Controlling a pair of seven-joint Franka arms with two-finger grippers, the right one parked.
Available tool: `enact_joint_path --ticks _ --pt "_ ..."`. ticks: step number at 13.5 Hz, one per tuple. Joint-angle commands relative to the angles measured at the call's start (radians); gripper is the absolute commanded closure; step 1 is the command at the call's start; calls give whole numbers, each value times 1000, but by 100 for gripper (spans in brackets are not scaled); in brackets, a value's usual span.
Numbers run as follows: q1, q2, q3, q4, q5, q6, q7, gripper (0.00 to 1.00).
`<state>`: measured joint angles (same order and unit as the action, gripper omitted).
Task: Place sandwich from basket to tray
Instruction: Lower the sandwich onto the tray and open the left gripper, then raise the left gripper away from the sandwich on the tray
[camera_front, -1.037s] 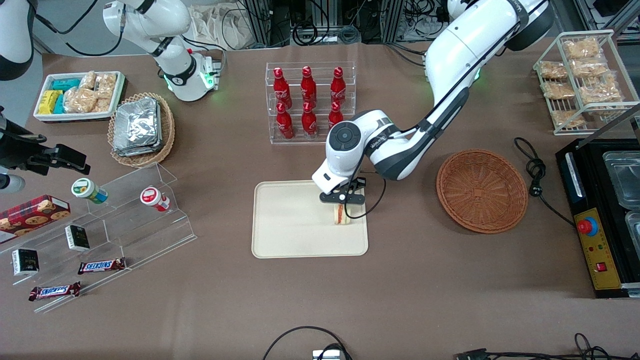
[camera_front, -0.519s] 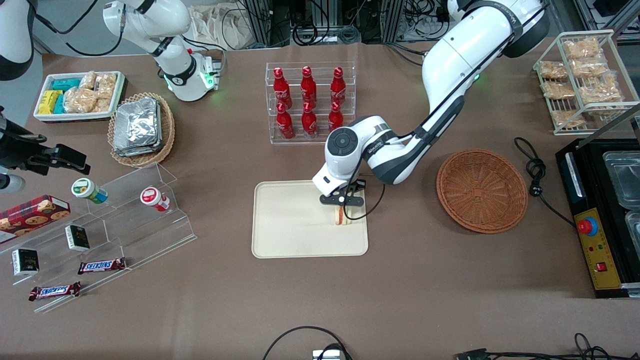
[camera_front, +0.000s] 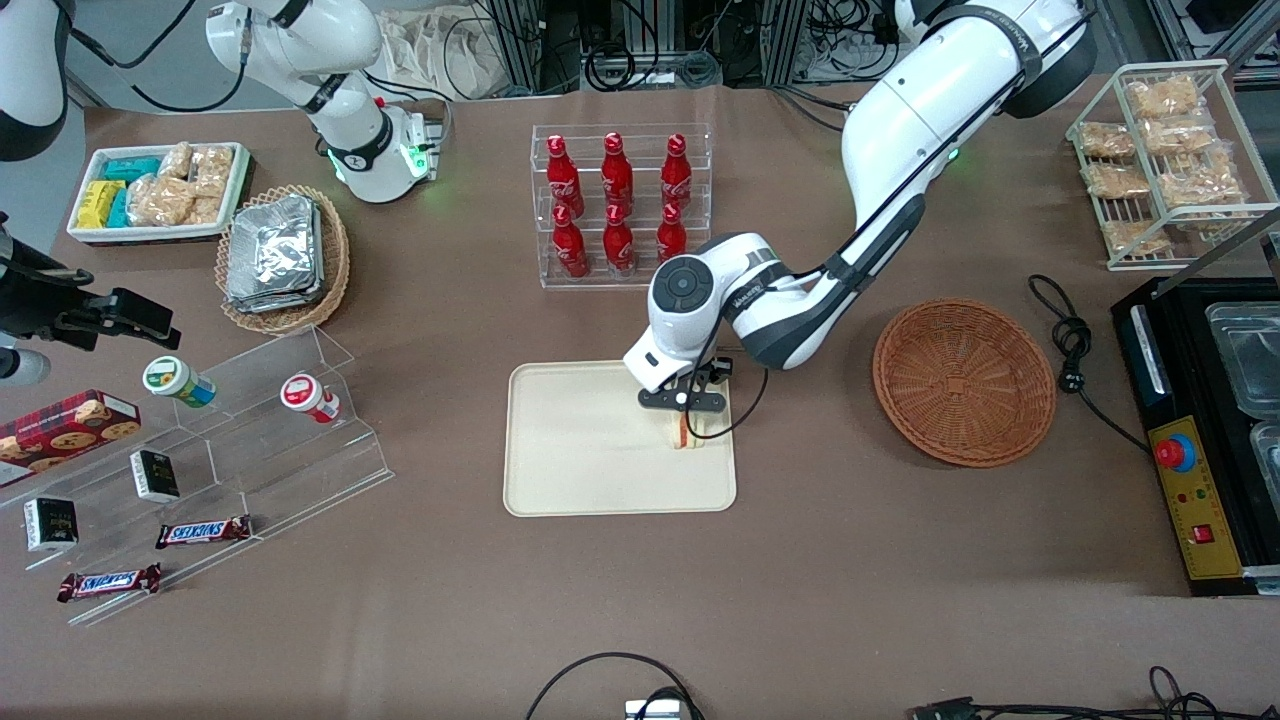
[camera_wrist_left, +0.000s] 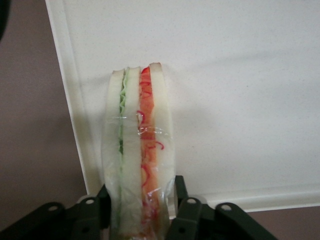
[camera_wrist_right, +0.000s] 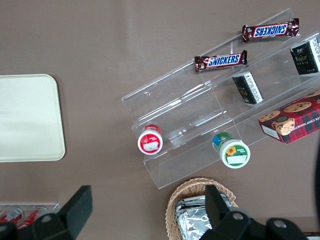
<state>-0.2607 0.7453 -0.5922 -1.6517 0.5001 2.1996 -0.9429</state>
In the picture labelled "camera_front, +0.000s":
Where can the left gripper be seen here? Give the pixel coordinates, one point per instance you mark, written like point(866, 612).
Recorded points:
point(717, 372)

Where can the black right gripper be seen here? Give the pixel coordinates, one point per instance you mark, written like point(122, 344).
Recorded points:
point(38, 303)

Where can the triangular sandwich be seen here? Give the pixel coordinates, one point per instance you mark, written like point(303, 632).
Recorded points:
point(688, 443)

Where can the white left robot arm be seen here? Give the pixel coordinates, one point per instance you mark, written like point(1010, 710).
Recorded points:
point(900, 120)

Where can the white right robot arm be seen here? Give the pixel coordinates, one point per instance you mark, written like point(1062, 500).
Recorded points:
point(350, 150)

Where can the cream plastic serving tray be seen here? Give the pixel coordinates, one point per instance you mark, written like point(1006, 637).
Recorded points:
point(580, 450)

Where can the light wicker basket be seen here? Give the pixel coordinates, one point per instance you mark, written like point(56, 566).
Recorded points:
point(338, 265)

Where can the brown wicker basket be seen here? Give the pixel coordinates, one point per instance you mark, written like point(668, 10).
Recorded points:
point(965, 385)

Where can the green lidded snack cup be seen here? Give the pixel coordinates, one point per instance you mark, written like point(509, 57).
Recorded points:
point(168, 377)

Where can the white rectangular snack bin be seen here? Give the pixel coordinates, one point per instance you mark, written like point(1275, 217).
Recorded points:
point(150, 236)

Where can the teal snack pack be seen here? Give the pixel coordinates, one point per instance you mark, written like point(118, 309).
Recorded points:
point(132, 169)
point(119, 208)

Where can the red tartan cookie box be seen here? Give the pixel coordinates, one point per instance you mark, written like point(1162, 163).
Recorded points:
point(60, 430)

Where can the yellow snack pack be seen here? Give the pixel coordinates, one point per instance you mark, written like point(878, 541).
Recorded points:
point(98, 205)

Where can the clear bag of crackers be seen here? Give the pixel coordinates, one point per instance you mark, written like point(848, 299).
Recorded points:
point(213, 170)
point(175, 160)
point(207, 210)
point(160, 202)

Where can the small black tea box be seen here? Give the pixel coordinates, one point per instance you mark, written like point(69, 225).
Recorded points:
point(155, 478)
point(50, 525)

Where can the red cola bottle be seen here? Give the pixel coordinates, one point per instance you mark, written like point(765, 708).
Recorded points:
point(618, 248)
point(617, 172)
point(677, 172)
point(563, 175)
point(570, 250)
point(671, 235)

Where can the foil wrapped pack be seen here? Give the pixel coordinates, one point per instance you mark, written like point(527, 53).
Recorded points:
point(272, 250)
point(319, 262)

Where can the clear acrylic bottle rack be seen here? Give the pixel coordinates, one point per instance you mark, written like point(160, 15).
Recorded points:
point(545, 280)

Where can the red lidded snack cup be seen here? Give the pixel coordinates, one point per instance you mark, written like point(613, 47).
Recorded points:
point(300, 392)

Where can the Snickers chocolate bar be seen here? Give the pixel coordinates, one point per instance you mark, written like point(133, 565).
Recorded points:
point(203, 532)
point(110, 582)

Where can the clear acrylic stepped display stand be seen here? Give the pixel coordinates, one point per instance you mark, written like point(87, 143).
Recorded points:
point(300, 470)

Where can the small silver device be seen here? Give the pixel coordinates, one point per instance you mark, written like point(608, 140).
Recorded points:
point(655, 711)

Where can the white cloth bag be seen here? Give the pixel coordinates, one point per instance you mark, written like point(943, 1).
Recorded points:
point(440, 55)

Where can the bagged fried snack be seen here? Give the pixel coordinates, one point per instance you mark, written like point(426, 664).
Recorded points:
point(1180, 135)
point(1165, 97)
point(1105, 140)
point(1118, 180)
point(1135, 237)
point(1200, 180)

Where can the clear plastic container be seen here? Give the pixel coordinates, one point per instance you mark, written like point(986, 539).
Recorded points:
point(1268, 455)
point(1250, 360)

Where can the grey metal bar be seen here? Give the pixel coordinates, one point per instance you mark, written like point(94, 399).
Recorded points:
point(1230, 240)

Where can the black machine with yellow panel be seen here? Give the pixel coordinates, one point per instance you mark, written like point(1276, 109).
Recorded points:
point(1262, 520)

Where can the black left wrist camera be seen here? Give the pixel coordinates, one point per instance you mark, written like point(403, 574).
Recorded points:
point(715, 370)

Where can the aluminium frame profile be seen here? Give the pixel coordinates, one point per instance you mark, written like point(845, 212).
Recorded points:
point(520, 40)
point(790, 40)

